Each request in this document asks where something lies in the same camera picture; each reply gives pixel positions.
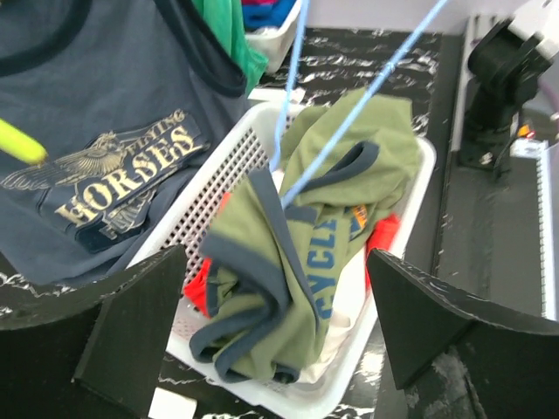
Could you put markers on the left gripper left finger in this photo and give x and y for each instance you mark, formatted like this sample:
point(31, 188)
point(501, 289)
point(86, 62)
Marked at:
point(95, 352)

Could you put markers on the olive green tank top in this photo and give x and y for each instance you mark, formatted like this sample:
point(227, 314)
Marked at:
point(272, 280)

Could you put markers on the white camisole top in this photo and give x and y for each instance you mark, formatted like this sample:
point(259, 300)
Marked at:
point(349, 298)

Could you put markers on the navy blue tank top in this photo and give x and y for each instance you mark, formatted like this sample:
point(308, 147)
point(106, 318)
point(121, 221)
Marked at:
point(129, 98)

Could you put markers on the blue folded shirt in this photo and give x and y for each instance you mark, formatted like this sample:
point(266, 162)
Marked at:
point(256, 17)

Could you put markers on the white side basket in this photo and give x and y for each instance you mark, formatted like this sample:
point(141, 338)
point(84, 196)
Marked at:
point(276, 43)

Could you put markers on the white plastic basket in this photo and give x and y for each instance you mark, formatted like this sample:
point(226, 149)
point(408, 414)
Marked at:
point(247, 146)

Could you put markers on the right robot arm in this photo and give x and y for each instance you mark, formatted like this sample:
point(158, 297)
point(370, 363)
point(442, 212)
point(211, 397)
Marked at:
point(506, 64)

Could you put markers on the lime green hanger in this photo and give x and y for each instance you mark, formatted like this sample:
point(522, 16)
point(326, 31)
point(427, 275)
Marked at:
point(20, 145)

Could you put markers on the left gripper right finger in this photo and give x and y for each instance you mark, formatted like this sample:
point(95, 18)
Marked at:
point(456, 355)

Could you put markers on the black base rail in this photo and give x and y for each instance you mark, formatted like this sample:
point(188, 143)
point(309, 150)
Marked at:
point(489, 236)

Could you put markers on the pink folded shirt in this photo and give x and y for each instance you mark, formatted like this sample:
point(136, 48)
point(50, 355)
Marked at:
point(258, 2)

